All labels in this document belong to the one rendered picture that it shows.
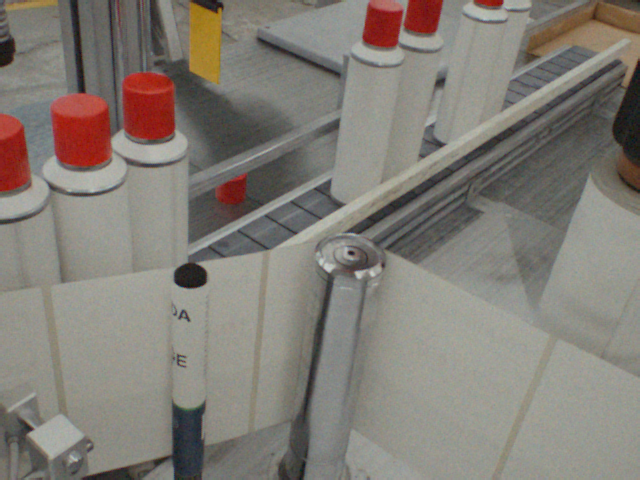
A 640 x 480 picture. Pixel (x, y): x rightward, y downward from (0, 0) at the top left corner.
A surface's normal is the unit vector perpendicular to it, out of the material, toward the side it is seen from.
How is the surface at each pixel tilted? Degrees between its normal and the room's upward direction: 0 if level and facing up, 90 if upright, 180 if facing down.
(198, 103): 0
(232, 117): 0
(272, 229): 0
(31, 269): 90
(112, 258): 90
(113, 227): 90
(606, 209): 92
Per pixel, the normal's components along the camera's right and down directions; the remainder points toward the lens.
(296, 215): 0.11, -0.80
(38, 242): 0.87, 0.36
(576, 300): -0.82, 0.25
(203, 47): -0.63, 0.40
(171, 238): 0.63, 0.52
